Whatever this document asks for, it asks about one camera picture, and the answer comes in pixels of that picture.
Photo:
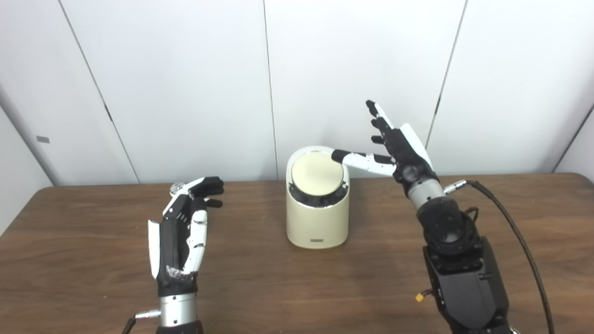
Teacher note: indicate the white and black right hand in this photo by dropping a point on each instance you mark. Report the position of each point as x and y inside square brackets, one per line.
[410, 160]

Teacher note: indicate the white and black left hand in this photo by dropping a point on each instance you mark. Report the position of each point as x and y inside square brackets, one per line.
[172, 246]

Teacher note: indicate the small white plastic bottle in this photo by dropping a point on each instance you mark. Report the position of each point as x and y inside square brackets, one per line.
[175, 188]

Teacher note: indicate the cream-colored lidded bin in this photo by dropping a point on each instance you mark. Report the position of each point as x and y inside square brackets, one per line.
[318, 222]

